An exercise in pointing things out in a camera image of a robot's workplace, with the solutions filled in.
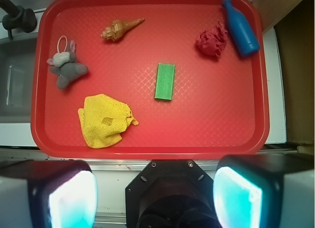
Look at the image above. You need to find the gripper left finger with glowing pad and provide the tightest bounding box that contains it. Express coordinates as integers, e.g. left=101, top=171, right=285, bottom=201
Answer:
left=0, top=160, right=98, bottom=228

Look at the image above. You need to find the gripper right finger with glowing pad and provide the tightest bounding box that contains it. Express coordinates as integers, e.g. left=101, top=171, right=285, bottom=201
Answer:
left=213, top=154, right=315, bottom=228

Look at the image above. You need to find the yellow knitted cloth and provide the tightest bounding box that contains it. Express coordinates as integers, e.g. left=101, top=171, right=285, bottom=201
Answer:
left=78, top=94, right=139, bottom=149

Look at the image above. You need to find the grey plush mouse toy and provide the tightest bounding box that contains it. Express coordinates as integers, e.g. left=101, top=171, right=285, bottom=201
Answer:
left=46, top=35, right=89, bottom=90

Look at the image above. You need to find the red plastic tray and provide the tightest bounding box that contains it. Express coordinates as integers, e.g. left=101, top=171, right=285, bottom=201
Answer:
left=31, top=0, right=269, bottom=160

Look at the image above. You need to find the steel sink basin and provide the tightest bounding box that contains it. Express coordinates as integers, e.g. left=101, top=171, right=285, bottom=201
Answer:
left=0, top=33, right=37, bottom=123

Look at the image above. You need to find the green rectangular sponge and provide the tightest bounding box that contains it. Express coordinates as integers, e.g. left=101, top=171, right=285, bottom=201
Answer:
left=155, top=63, right=175, bottom=100

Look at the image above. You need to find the blue plastic bottle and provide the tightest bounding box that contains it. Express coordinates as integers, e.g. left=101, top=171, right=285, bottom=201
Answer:
left=221, top=0, right=260, bottom=57

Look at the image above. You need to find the crumpled red paper ball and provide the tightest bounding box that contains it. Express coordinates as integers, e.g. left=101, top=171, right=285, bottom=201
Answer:
left=195, top=21, right=228, bottom=59

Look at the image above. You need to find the black faucet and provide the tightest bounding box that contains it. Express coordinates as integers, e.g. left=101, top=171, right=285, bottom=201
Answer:
left=0, top=0, right=37, bottom=40

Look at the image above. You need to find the brown spiral seashell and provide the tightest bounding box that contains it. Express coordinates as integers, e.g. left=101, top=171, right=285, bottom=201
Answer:
left=100, top=18, right=145, bottom=42

